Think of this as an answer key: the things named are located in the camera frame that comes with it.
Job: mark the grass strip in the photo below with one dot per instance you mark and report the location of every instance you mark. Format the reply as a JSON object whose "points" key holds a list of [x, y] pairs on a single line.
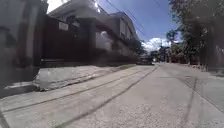
{"points": [[126, 66]]}

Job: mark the grey building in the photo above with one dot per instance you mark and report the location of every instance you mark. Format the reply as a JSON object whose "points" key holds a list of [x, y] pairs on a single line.
{"points": [[120, 33]]}

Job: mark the raised concrete pavement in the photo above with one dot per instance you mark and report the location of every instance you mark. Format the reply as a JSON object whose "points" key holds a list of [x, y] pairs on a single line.
{"points": [[70, 76]]}

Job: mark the grey concrete road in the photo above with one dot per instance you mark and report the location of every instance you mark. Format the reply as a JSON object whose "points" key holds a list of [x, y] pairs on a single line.
{"points": [[150, 100]]}

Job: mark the building with dark red fence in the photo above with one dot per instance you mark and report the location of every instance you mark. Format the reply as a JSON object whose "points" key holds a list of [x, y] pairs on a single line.
{"points": [[63, 43]]}

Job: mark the palm tree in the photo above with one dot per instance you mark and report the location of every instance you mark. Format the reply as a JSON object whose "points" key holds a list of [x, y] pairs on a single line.
{"points": [[171, 36]]}

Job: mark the row of trees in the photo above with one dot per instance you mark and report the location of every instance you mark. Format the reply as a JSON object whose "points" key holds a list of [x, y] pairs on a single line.
{"points": [[196, 30]]}

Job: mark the grey wall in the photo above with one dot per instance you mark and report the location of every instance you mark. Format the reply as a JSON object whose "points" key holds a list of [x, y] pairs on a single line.
{"points": [[216, 56]]}

